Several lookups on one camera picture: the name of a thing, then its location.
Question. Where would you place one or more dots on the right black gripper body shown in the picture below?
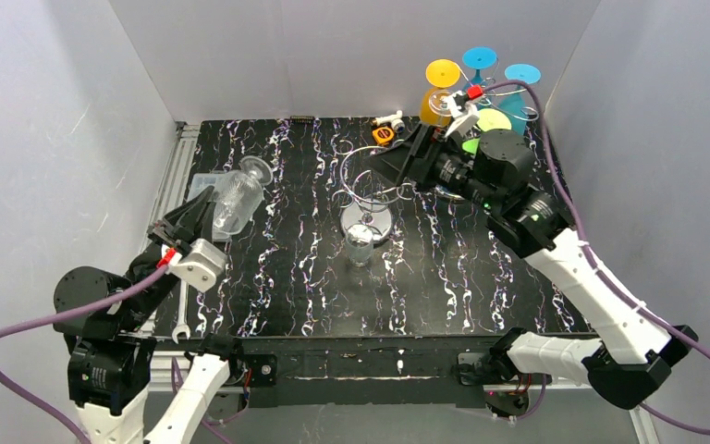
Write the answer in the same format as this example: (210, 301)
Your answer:
(420, 155)

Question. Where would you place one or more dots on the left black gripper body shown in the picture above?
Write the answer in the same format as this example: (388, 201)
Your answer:
(164, 234)

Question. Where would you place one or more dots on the chrome glass rack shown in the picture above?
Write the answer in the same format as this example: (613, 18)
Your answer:
(496, 110)
(364, 197)

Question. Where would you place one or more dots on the green plastic wine glass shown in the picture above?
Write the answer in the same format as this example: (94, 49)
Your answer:
(489, 119)

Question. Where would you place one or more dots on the clear stemless glass front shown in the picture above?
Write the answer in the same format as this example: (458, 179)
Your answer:
(239, 197)

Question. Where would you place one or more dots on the clear stemless glass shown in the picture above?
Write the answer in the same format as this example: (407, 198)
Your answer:
(359, 244)
(239, 197)

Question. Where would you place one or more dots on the orange plastic wine glass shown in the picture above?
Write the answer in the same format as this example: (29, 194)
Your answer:
(441, 74)

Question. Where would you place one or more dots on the blue plastic wine glass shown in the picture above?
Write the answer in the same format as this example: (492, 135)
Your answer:
(512, 103)
(479, 59)

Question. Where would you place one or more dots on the tall clear champagne flute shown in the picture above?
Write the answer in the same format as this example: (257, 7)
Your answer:
(448, 108)

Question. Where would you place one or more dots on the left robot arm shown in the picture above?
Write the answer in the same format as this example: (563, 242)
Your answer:
(100, 314)

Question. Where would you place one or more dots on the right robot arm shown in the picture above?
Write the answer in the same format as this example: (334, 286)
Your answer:
(630, 356)

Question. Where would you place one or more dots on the yellow tape measure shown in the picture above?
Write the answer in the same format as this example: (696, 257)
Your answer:
(383, 136)

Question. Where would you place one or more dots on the clear plastic screw box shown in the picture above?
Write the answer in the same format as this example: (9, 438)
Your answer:
(201, 181)

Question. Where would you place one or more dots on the silver open-end wrench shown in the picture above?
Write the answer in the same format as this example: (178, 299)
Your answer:
(182, 329)

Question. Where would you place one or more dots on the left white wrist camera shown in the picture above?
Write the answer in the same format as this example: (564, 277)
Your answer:
(200, 268)

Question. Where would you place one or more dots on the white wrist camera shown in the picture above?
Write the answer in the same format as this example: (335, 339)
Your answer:
(474, 94)
(200, 268)

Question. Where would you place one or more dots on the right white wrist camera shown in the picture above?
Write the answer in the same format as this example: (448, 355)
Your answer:
(474, 94)

